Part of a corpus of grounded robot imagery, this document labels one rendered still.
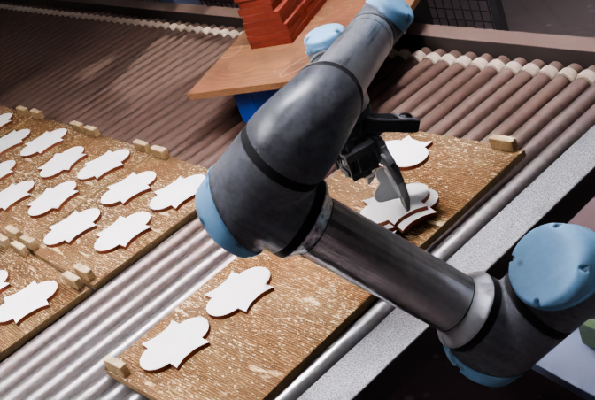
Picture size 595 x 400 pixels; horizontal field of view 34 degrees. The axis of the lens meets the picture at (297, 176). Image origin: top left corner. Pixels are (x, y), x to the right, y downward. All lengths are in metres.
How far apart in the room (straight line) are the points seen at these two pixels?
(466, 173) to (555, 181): 0.17
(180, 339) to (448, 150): 0.67
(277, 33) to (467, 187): 0.83
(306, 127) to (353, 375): 0.55
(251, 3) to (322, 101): 1.37
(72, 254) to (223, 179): 1.05
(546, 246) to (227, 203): 0.42
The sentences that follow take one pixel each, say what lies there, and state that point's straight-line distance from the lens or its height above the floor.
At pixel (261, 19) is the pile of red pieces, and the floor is 1.12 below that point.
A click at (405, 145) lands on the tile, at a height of 0.95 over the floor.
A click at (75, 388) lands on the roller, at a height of 0.91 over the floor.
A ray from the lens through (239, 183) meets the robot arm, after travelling 1.17.
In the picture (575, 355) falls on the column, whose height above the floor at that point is 0.87.
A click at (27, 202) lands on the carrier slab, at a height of 0.94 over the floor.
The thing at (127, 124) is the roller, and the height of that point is 0.92.
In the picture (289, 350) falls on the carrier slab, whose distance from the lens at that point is 1.63.
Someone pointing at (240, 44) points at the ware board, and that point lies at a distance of 2.62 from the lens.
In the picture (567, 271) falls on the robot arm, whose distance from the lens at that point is 1.28.
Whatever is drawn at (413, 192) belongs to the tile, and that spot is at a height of 0.97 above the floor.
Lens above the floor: 1.92
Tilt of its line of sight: 28 degrees down
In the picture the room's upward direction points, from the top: 21 degrees counter-clockwise
